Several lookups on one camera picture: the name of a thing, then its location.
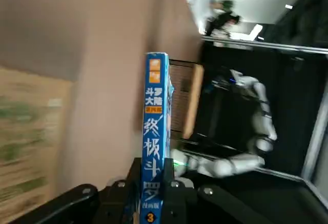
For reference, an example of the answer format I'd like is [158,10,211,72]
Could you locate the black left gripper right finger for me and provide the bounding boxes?
[163,158,259,224]

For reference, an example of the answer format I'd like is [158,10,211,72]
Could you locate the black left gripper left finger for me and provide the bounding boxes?
[23,157,142,224]

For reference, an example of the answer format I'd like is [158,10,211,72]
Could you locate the blue comic book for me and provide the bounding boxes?
[140,52,175,224]

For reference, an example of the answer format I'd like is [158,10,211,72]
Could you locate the brown book green gears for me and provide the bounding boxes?
[0,67,74,222]

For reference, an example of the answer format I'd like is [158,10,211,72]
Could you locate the black wire shelf wooden boards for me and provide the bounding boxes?
[168,59,204,139]

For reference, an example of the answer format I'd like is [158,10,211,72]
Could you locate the aluminium frame bar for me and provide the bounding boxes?
[202,35,328,55]

